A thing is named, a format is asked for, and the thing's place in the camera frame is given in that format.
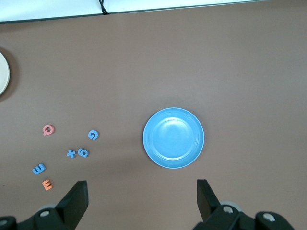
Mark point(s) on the blue foam letter E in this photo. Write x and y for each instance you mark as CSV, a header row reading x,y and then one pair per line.
x,y
39,169

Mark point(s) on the orange foam letter E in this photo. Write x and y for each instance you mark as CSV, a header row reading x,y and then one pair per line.
x,y
47,185

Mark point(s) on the blue foam letter G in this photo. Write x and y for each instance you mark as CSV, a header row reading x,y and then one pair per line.
x,y
91,135

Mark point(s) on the cream plate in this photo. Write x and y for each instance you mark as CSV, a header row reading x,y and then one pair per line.
x,y
3,72

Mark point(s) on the blue foam letter X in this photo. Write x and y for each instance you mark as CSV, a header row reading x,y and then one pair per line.
x,y
71,153

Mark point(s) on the brown table cover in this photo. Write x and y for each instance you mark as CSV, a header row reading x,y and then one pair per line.
x,y
168,60

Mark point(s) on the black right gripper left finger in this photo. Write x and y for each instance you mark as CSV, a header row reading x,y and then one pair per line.
x,y
69,206

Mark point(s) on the white table edge panel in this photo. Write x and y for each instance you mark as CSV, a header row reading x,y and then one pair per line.
x,y
48,9

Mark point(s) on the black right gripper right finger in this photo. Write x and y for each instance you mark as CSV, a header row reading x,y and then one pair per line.
x,y
211,210

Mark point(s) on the pink foam letter Q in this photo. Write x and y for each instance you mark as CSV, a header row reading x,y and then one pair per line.
x,y
45,130

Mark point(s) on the blue plate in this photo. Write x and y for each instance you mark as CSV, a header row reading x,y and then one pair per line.
x,y
173,138

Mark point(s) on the blue foam digit six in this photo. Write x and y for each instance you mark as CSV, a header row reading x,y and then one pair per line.
x,y
81,151

